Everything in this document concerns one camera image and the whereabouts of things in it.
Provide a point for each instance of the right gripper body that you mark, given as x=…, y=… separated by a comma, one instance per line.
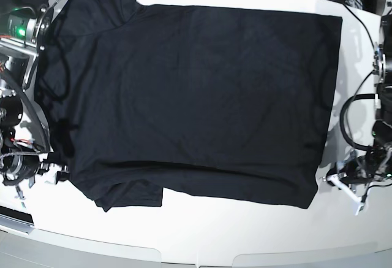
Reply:
x=19, y=165

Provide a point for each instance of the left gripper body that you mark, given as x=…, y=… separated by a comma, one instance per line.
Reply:
x=358, y=171

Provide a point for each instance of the black t-shirt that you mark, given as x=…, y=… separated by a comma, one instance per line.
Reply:
x=207, y=101

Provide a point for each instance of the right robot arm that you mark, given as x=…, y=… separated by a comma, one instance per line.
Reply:
x=24, y=24

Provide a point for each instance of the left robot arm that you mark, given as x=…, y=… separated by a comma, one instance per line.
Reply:
x=381, y=129

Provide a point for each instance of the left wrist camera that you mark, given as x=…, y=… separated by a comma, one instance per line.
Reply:
x=360, y=206

